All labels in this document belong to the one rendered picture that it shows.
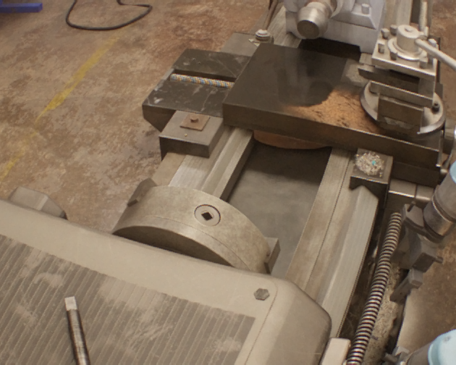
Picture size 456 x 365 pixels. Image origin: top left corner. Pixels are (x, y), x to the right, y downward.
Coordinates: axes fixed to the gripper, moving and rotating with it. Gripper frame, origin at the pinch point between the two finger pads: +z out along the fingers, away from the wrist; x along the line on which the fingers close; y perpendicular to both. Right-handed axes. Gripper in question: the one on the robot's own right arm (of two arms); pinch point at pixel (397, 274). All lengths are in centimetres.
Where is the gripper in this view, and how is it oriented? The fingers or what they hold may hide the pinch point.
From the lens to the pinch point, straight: 145.8
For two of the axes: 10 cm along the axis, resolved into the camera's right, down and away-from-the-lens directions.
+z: -3.8, 7.2, 5.9
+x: 1.4, -5.8, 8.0
